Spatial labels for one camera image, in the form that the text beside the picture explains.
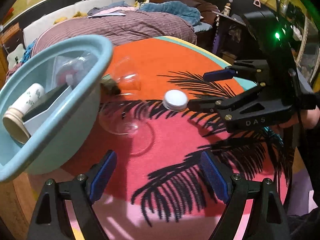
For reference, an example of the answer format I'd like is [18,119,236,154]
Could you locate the white bed headboard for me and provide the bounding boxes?
[23,0,136,47]

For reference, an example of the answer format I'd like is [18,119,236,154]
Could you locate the white square gift box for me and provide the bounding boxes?
[22,83,72,135]

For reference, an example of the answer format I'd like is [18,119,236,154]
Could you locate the paper cups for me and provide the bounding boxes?
[2,83,45,144]

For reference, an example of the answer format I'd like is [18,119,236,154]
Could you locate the person's hand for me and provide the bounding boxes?
[300,106,320,129]

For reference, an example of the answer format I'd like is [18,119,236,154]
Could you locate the mint cushion chair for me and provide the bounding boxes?
[7,43,25,70]

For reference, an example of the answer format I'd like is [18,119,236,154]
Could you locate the light blue plastic basin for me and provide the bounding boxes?
[1,35,113,182]

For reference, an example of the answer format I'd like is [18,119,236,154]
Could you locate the white paper on bed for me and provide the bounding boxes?
[87,11,126,18]

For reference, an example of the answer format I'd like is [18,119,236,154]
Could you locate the small white round tin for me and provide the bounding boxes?
[163,89,188,112]

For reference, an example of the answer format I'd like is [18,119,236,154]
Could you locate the clear plastic dome lid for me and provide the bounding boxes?
[110,56,142,91]

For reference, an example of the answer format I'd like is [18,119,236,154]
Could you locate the blue fleece blanket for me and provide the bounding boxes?
[139,1,201,26]

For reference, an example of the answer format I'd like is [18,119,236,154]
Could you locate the clear zip bag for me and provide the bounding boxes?
[47,52,98,89]

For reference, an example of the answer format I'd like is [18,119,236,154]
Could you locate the brown sofa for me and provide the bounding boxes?
[150,0,220,25]

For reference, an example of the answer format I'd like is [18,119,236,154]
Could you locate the green cosmetic tube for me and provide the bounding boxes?
[100,74,121,96]

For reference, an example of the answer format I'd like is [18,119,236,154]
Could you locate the colourful palm leaf mat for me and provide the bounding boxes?
[62,37,293,239]

